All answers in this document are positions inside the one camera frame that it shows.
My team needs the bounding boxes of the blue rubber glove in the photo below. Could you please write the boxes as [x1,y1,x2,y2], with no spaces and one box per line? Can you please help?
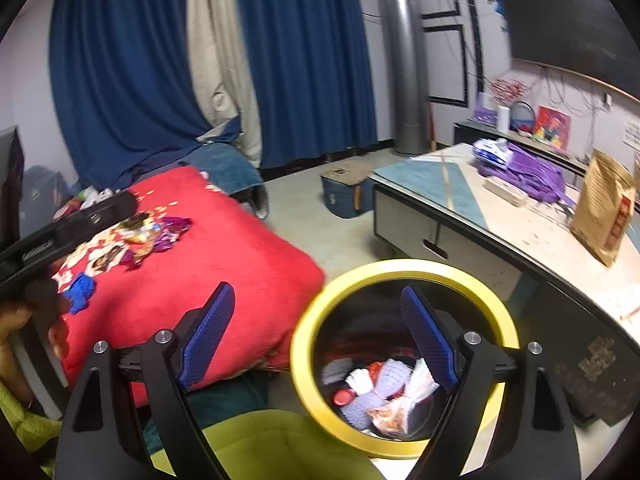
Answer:
[65,272,97,316]

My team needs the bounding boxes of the blue stool brown top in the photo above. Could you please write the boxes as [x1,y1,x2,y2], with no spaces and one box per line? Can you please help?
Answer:
[320,160,376,219]

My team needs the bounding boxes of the red floral blanket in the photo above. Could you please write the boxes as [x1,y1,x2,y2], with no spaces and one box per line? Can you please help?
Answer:
[47,166,327,408]

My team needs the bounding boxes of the white power strip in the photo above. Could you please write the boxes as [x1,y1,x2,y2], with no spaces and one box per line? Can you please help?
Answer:
[484,176,528,207]

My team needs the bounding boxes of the marble coffee table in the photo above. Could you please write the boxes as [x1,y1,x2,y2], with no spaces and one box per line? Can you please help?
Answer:
[371,142,640,428]

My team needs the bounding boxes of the blue curtain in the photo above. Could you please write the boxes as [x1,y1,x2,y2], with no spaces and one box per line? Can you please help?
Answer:
[49,0,241,191]
[232,0,378,170]

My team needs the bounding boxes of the colourful painting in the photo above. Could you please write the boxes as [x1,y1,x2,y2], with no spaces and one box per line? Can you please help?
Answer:
[532,106,572,150]

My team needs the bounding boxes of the clear plastic bag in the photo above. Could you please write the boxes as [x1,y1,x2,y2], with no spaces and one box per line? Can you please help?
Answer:
[367,359,440,436]

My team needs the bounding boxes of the purple candy wrapper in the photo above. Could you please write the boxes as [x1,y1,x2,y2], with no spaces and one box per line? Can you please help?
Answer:
[120,245,153,271]
[152,215,193,255]

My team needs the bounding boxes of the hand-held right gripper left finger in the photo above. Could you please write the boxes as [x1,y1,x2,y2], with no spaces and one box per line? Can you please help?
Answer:
[54,281,236,480]

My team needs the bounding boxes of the yellow-green garment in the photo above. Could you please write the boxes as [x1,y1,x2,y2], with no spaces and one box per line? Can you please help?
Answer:
[0,385,386,480]

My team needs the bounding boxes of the dark television cabinet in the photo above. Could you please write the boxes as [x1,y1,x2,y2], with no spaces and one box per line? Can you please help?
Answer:
[452,120,601,176]

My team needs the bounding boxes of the large white foam net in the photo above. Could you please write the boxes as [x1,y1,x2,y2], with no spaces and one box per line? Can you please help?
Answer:
[377,359,415,402]

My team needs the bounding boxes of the dark teal cloth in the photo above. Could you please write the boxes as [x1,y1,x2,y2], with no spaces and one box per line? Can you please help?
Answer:
[140,370,271,456]

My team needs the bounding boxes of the silver tower air conditioner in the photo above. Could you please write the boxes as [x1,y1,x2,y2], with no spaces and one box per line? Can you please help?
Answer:
[379,0,432,157]

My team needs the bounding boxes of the person's left hand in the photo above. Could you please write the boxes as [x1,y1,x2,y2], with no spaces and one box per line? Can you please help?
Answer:
[0,305,71,401]

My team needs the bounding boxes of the blue sofa seat cover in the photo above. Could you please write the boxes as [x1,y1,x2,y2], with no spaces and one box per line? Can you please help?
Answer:
[182,142,266,196]

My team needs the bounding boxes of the purple paper bag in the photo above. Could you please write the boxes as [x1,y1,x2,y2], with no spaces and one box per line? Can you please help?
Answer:
[472,92,501,123]

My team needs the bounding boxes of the white plush toy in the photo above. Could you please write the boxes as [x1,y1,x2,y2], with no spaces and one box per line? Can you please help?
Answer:
[80,187,117,207]

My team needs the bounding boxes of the gold candy wrapper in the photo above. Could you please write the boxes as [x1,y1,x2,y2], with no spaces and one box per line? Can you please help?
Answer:
[117,212,166,247]

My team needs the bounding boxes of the black wall television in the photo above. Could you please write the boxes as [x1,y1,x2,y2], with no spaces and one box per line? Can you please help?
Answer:
[499,0,640,95]

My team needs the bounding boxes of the white vase red flowers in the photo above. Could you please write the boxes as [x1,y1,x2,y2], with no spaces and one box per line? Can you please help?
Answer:
[487,77,528,133]

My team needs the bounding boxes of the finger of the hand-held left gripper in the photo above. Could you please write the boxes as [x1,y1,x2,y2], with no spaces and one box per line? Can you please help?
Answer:
[65,192,139,249]

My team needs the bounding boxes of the tissue pack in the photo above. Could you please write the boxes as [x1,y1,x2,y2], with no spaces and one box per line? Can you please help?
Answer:
[472,137,511,166]

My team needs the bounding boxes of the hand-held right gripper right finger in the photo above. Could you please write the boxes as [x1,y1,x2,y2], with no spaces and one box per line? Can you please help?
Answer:
[400,284,583,480]

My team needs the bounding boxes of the yellow round bin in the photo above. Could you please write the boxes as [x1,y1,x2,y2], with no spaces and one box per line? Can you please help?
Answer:
[290,259,521,461]

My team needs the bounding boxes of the brown paper bag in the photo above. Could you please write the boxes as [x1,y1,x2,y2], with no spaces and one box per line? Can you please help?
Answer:
[570,149,638,267]

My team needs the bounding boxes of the beige curtain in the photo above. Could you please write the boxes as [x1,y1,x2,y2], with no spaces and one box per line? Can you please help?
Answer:
[185,0,263,168]

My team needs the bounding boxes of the grey patterned sofa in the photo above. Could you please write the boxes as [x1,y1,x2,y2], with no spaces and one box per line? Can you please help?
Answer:
[20,165,71,226]

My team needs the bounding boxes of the round desk ornament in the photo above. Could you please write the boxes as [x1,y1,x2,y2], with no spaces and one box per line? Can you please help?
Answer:
[510,101,537,136]

